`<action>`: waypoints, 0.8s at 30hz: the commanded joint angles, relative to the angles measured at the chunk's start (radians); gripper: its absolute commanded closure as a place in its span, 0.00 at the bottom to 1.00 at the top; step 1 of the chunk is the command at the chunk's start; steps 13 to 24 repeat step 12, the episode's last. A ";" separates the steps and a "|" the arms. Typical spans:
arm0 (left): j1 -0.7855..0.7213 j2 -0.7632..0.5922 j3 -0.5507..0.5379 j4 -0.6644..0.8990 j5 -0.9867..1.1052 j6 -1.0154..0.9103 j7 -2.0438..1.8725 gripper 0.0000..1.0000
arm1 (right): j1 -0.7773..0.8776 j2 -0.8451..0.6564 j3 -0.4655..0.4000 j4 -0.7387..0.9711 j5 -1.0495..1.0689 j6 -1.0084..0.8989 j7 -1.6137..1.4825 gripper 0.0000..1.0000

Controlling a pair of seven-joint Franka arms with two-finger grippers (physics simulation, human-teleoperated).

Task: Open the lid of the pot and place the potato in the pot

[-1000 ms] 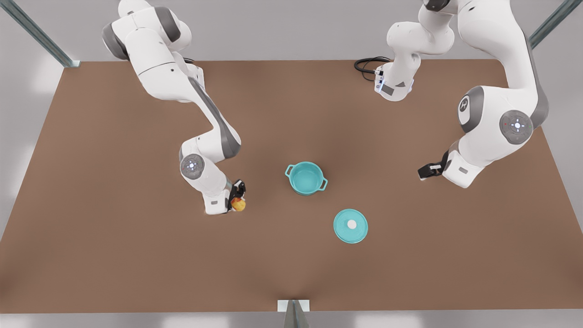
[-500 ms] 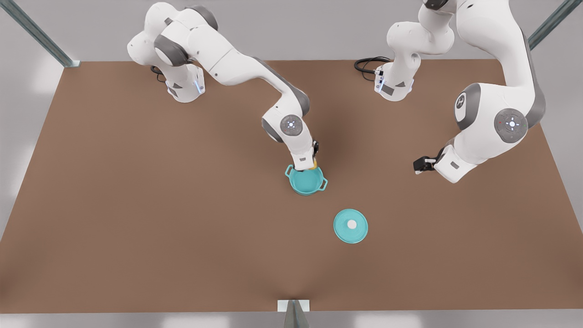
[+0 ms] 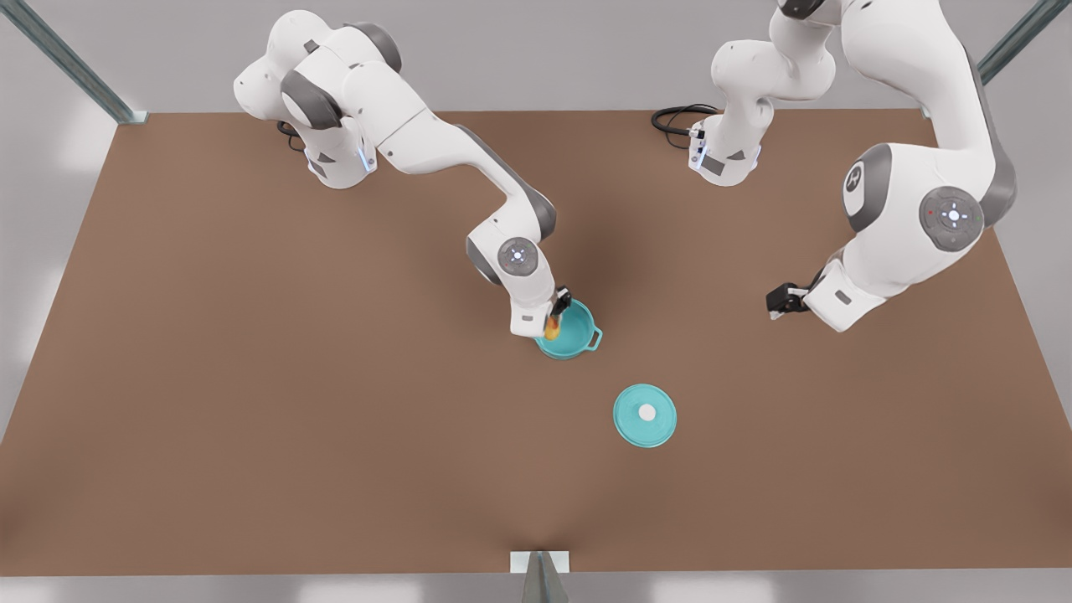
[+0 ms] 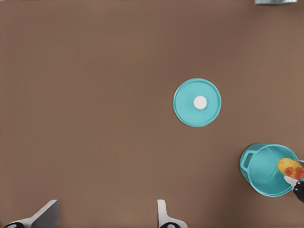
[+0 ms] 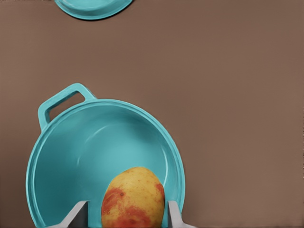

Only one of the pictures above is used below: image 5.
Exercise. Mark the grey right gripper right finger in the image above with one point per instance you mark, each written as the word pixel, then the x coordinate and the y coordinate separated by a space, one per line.
pixel 174 217

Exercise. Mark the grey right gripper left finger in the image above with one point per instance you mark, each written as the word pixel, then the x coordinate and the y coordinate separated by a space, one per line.
pixel 77 216

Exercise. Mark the teal pot lid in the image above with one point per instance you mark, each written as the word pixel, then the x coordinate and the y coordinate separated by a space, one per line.
pixel 95 8

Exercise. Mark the teal pot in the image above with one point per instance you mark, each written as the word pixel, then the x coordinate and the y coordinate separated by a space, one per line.
pixel 99 152

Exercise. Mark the yellow red potato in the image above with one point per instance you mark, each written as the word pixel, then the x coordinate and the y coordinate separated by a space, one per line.
pixel 133 199

